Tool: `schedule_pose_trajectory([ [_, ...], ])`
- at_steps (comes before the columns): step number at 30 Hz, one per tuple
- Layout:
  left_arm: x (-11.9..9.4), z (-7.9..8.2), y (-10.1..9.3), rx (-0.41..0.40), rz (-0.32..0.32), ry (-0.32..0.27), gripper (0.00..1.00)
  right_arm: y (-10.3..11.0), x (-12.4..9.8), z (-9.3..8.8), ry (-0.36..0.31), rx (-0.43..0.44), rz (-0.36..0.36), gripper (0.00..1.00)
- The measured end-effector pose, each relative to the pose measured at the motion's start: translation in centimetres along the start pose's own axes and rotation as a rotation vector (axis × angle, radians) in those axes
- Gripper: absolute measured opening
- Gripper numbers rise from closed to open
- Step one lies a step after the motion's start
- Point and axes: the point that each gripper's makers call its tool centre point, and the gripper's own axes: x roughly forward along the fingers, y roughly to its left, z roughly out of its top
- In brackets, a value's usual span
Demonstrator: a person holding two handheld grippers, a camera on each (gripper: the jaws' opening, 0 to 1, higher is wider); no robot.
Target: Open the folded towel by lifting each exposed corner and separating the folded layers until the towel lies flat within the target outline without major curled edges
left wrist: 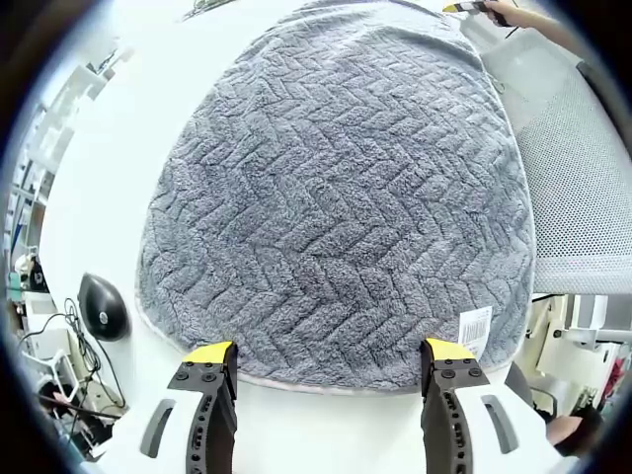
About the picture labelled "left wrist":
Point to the grey fluffy towel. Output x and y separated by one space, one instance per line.
336 197

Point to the person's right hand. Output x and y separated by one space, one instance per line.
511 12

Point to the white barcode label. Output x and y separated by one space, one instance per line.
475 326

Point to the black dome-shaped object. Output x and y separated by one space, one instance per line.
104 306

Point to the grey mesh office chair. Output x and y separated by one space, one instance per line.
577 187

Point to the white storage shelves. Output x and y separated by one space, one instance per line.
54 128

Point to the white desk frame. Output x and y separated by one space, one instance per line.
568 345

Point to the white frame stool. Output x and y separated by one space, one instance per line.
61 368

